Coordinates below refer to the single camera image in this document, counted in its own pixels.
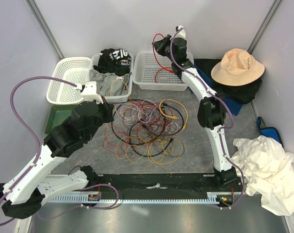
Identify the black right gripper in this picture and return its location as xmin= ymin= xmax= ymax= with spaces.
xmin=152 ymin=34 xmax=175 ymax=63

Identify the thick red ethernet cable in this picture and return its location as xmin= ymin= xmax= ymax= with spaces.
xmin=151 ymin=33 xmax=173 ymax=73

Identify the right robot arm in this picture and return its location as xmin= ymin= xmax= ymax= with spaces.
xmin=152 ymin=34 xmax=243 ymax=191

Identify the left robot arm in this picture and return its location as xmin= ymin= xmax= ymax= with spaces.
xmin=0 ymin=99 xmax=114 ymax=219

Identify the grey garment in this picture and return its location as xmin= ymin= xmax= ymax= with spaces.
xmin=89 ymin=70 xmax=130 ymax=97

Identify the right white basket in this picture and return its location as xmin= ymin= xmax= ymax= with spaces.
xmin=133 ymin=51 xmax=188 ymax=91

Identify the green tray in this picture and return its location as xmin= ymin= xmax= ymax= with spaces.
xmin=45 ymin=104 xmax=84 ymax=135

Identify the black printed shirt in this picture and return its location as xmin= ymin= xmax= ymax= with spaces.
xmin=93 ymin=48 xmax=132 ymax=76

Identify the left white oval basket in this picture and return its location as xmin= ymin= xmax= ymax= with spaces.
xmin=46 ymin=57 xmax=91 ymax=105

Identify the middle white basket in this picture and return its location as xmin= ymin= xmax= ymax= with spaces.
xmin=86 ymin=53 xmax=134 ymax=103

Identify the beige bucket hat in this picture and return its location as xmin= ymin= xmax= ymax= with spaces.
xmin=211 ymin=49 xmax=265 ymax=86

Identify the black garment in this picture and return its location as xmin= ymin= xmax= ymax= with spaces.
xmin=194 ymin=59 xmax=262 ymax=104

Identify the blue garment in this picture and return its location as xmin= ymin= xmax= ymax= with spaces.
xmin=195 ymin=66 xmax=243 ymax=116

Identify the blue bag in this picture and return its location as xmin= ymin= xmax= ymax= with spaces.
xmin=256 ymin=116 xmax=284 ymax=146

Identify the white cloth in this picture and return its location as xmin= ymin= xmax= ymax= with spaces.
xmin=231 ymin=135 xmax=294 ymax=216

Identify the thin red wire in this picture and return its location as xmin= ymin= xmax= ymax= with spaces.
xmin=102 ymin=99 xmax=167 ymax=156

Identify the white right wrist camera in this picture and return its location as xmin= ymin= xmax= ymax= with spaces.
xmin=170 ymin=25 xmax=186 ymax=41

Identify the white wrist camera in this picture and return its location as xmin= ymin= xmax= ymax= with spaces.
xmin=74 ymin=81 xmax=103 ymax=103
xmin=170 ymin=25 xmax=186 ymax=41

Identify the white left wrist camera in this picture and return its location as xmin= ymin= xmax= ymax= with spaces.
xmin=74 ymin=81 xmax=103 ymax=103

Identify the red cable in basket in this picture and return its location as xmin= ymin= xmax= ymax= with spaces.
xmin=154 ymin=67 xmax=186 ymax=84

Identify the thin white wire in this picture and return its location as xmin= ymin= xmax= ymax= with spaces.
xmin=114 ymin=100 xmax=179 ymax=136

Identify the thin pink wire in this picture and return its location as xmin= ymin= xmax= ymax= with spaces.
xmin=117 ymin=99 xmax=167 ymax=132

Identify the thick black cable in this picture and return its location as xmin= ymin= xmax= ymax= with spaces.
xmin=110 ymin=100 xmax=189 ymax=157

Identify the light blue wire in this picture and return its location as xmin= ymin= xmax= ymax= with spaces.
xmin=49 ymin=111 xmax=70 ymax=127

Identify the blue-white cable duct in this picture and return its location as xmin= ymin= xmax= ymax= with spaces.
xmin=49 ymin=192 xmax=219 ymax=204

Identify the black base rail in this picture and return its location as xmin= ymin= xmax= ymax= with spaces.
xmin=87 ymin=173 xmax=242 ymax=198

